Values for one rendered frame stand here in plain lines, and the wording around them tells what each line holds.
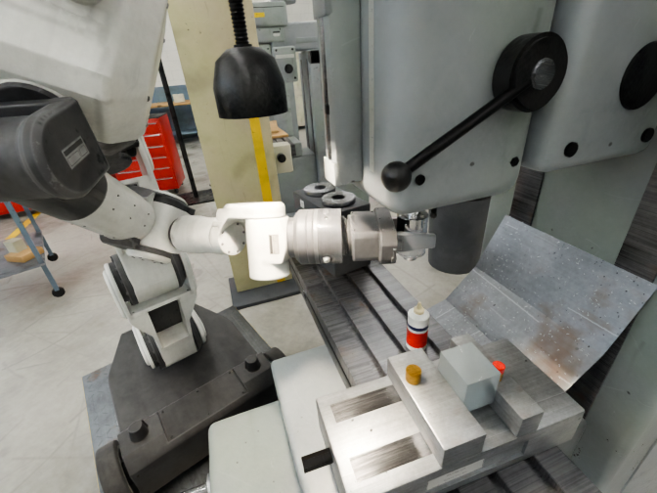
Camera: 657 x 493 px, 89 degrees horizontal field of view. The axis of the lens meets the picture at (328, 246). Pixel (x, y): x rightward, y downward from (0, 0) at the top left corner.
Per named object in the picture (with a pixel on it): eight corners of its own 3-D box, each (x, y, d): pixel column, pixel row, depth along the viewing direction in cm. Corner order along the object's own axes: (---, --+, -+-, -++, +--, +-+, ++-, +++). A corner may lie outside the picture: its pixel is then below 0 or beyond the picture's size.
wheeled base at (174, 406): (103, 372, 137) (66, 309, 121) (223, 314, 164) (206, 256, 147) (136, 514, 92) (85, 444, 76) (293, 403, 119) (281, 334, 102)
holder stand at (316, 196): (334, 278, 90) (329, 209, 80) (299, 246, 107) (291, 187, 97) (371, 263, 95) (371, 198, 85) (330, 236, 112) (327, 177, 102)
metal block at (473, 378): (461, 414, 45) (467, 384, 42) (436, 380, 50) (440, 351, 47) (493, 402, 46) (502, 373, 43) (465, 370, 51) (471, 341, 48)
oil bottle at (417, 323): (413, 355, 65) (416, 311, 60) (402, 340, 69) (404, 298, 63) (430, 348, 66) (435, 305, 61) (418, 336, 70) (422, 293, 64)
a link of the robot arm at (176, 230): (232, 266, 61) (169, 258, 71) (245, 213, 63) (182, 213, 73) (182, 250, 52) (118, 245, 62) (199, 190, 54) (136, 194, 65)
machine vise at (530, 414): (351, 534, 41) (348, 488, 36) (319, 425, 54) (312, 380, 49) (572, 439, 49) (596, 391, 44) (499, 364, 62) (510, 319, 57)
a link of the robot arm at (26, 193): (18, 225, 45) (-107, 188, 32) (22, 164, 47) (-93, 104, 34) (107, 217, 46) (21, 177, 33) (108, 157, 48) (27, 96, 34)
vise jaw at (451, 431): (441, 470, 41) (444, 451, 39) (386, 375, 53) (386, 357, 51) (482, 453, 42) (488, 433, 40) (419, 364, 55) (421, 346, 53)
